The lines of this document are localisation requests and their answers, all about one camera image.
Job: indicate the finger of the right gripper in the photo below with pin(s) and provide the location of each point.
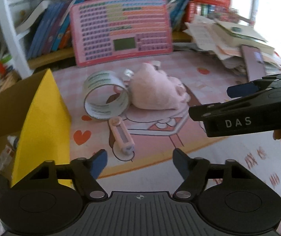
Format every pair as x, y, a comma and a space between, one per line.
242, 90

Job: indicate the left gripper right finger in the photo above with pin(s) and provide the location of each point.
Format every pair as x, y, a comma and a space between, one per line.
193, 171

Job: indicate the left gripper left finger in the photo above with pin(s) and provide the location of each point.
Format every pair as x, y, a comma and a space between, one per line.
86, 171

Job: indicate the pink utility knife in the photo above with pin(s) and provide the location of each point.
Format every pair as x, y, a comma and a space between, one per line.
121, 135

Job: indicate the pink plush toy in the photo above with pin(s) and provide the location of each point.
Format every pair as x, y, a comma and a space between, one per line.
153, 89

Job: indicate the black smartphone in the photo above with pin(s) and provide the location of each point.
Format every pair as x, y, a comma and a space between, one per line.
254, 62

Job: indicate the stack of papers and books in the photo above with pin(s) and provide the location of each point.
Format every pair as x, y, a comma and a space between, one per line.
224, 40

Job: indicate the clear tape roll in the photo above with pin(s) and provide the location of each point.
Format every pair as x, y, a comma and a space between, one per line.
105, 95

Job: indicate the yellow cardboard box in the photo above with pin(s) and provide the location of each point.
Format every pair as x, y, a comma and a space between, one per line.
34, 109

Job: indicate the pink cartoon desk mat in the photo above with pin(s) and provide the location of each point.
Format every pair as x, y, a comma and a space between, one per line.
156, 134

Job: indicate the pink learning keyboard toy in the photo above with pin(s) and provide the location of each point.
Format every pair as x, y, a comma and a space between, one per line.
108, 30

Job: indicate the row of blue books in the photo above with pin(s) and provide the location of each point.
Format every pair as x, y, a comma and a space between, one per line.
51, 29

